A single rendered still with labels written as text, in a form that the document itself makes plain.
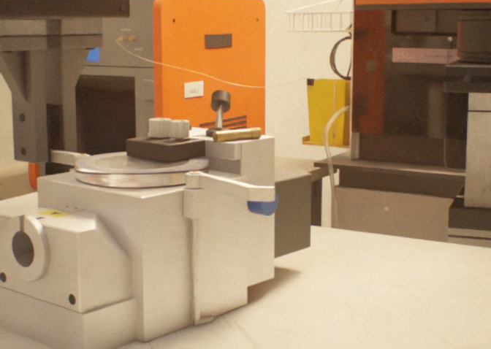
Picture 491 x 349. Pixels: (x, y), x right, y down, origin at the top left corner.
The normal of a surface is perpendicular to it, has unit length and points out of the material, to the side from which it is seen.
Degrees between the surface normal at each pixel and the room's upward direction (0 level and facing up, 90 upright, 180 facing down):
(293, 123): 90
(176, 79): 90
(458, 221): 90
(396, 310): 0
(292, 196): 90
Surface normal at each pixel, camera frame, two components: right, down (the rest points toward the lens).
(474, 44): -0.86, 0.08
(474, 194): -0.33, 0.15
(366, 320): 0.00, -0.99
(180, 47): 0.87, 0.08
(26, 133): -0.65, 0.13
